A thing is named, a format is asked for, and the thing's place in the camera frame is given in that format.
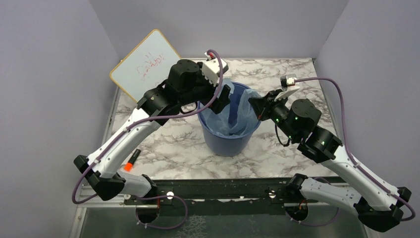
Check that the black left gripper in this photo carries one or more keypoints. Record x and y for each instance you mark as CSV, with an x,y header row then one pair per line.
x,y
219,104

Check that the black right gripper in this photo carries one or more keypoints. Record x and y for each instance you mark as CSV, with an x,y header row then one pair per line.
x,y
263,105

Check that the light blue trash bag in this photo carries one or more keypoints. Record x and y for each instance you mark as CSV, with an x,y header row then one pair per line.
x,y
237,118

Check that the blue plastic trash bin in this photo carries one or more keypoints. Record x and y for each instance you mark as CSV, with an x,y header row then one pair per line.
x,y
227,146

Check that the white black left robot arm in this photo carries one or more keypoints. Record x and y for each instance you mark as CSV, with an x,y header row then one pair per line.
x,y
101,169

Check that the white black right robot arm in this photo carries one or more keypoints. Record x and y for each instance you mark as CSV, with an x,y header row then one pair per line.
x,y
377,204

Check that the yellow-framed whiteboard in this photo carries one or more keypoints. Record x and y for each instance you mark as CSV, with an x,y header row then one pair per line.
x,y
146,66

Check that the black orange marker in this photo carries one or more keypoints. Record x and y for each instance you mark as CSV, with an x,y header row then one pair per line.
x,y
129,165

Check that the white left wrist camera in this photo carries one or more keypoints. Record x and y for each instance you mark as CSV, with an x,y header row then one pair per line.
x,y
211,70

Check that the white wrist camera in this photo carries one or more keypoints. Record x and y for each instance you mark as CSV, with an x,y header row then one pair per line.
x,y
288,86
211,70

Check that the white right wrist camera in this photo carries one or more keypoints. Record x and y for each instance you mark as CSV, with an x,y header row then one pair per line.
x,y
288,86

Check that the black metal mounting rail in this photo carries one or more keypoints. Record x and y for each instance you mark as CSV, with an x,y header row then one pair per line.
x,y
213,197

